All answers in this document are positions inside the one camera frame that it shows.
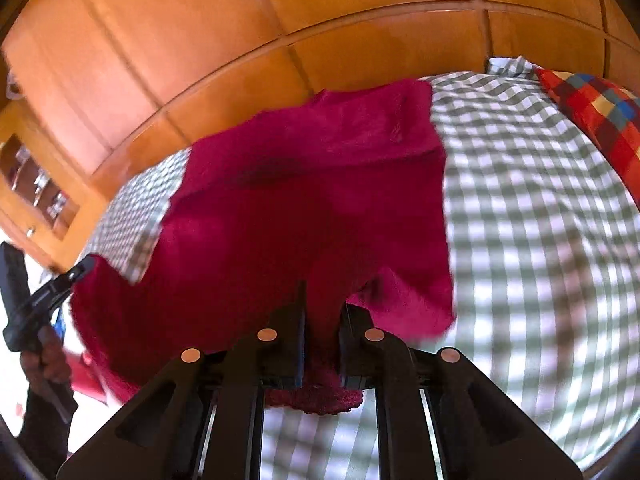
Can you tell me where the wooden glass-door cabinet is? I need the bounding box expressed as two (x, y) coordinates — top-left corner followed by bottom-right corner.
(0, 100), (112, 272)

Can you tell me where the person's left hand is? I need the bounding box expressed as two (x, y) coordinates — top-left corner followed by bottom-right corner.
(21, 326), (74, 397)

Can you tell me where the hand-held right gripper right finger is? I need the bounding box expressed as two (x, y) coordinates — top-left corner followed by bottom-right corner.
(340, 302), (584, 480)

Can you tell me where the green white checked bed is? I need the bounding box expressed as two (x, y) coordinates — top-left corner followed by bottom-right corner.
(87, 55), (640, 480)

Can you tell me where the person's left forearm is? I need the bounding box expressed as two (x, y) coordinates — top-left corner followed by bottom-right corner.
(17, 385), (77, 480)

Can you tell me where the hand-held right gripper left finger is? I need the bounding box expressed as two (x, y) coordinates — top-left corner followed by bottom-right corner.
(56, 280), (308, 480)

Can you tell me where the dark red fleece garment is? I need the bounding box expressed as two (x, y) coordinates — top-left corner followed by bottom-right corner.
(70, 79), (457, 416)

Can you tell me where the wooden panelled wardrobe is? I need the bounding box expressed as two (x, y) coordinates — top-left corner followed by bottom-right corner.
(0, 0), (640, 202)

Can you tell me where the multicolour checked pillow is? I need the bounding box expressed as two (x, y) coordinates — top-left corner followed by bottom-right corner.
(534, 67), (640, 207)

